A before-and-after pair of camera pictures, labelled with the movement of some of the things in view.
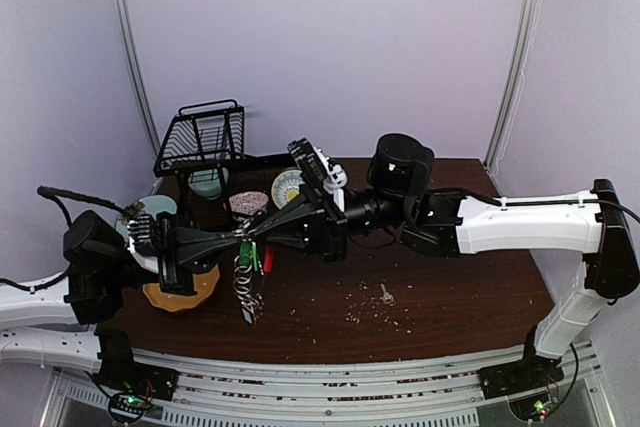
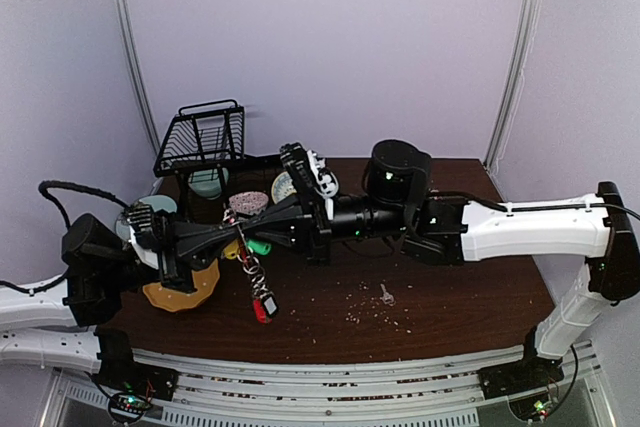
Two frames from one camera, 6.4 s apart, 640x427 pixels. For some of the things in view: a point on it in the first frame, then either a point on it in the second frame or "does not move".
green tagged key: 248,254 -> 259,247
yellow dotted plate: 204,284 does not move
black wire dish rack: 202,135 does not move
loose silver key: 387,298 does not move
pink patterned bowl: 248,202 does not move
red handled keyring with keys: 246,285 -> 265,306
